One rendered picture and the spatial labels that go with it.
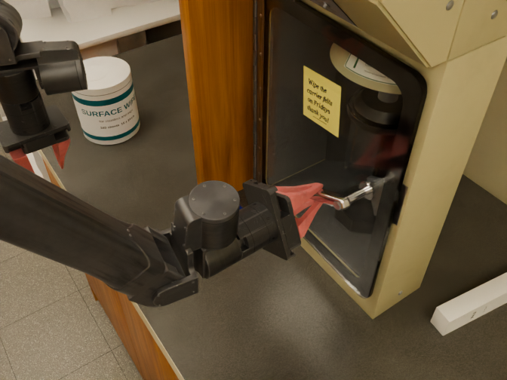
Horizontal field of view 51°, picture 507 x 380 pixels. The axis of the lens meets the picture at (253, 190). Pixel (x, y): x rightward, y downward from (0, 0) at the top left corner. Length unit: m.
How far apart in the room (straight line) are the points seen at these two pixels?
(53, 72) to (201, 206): 0.34
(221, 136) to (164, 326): 0.34
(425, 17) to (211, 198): 0.28
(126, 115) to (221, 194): 0.62
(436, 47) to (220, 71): 0.42
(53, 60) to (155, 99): 0.55
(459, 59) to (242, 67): 0.41
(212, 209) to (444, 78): 0.28
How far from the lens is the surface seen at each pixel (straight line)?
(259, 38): 0.80
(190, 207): 0.57
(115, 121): 1.17
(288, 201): 0.66
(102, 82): 1.14
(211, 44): 0.84
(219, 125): 0.93
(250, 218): 0.65
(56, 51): 0.81
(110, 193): 1.10
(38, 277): 2.25
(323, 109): 0.72
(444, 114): 0.62
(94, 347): 2.00
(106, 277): 0.57
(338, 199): 0.68
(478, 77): 0.64
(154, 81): 1.40
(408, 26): 0.49
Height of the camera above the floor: 1.68
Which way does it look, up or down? 44 degrees down
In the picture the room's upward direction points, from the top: straight up
